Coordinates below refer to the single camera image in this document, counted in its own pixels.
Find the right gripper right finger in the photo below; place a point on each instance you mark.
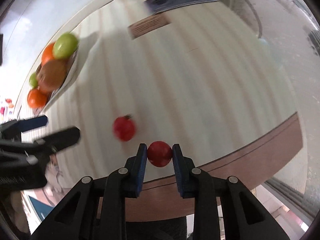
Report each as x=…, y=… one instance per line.
x=195, y=183

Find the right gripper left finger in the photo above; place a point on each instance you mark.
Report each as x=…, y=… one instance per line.
x=125, y=182

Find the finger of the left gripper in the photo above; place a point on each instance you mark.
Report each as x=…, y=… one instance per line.
x=32, y=123
x=57, y=141

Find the red cherry tomato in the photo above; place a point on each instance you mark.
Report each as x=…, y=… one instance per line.
x=159, y=153
x=124, y=128

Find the large green apple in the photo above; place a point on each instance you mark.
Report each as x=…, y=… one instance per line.
x=33, y=82

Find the red yellow apple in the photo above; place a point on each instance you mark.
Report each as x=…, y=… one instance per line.
x=51, y=75

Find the large orange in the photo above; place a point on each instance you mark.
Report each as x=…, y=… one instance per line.
x=47, y=54

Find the small green apple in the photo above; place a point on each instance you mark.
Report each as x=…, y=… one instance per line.
x=65, y=46

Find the striped cat table mat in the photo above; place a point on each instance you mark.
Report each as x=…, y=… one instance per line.
x=205, y=82

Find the brown mat label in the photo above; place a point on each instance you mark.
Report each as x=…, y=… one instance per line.
x=147, y=25

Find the blue smartphone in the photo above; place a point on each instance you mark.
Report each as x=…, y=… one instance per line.
x=180, y=0

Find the colourful wall sticker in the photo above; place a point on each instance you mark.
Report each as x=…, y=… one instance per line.
x=6, y=106

